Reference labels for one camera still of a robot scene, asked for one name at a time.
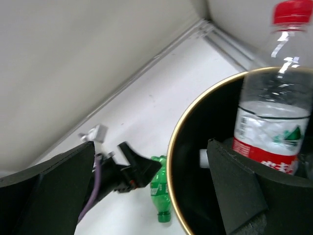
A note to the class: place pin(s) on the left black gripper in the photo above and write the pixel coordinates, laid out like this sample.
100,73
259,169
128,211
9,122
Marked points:
109,176

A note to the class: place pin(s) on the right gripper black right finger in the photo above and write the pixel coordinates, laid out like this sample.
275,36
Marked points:
255,199

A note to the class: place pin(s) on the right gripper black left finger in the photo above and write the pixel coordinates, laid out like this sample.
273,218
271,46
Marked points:
46,199

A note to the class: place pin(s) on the green plastic bottle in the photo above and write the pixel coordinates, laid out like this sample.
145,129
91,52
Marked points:
159,191

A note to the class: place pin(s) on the clear bottle red label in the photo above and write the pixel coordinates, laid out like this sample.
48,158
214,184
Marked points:
276,99

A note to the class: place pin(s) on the dark bin with gold rim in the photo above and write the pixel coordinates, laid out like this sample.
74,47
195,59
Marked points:
211,116

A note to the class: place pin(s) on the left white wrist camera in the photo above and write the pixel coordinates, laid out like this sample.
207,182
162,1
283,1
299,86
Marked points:
96,134

